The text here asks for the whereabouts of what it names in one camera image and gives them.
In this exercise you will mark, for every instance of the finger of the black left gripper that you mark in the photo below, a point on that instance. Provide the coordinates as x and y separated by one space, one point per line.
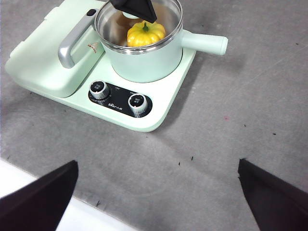
139 8
116 3

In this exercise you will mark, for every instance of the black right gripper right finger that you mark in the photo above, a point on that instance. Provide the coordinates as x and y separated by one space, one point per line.
276 204

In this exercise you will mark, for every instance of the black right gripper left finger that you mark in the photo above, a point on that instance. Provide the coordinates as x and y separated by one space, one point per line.
36 204

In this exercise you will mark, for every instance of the yellow pumpkin with green stem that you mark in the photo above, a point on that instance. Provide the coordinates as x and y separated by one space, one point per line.
144 37

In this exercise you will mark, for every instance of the silver control knob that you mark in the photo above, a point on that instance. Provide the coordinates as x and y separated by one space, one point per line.
137 102
99 89

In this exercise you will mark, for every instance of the mint green breakfast machine base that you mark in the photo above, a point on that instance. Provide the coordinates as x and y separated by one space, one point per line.
163 96

